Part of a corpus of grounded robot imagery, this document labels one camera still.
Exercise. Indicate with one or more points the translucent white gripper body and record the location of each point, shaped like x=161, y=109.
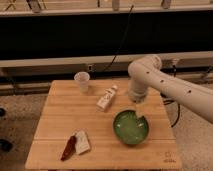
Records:
x=140, y=109

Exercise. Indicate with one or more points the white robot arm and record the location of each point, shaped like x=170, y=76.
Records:
x=145, y=72

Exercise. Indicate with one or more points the green round bowl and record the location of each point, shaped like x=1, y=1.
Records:
x=129, y=128

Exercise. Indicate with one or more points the white lying bottle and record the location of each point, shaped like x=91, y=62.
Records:
x=105, y=100

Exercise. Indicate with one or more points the clear plastic cup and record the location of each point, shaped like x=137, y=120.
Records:
x=82, y=80

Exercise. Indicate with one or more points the white rectangular packet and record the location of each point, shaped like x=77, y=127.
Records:
x=82, y=144

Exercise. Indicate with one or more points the light wooden table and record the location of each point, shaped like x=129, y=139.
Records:
x=67, y=111

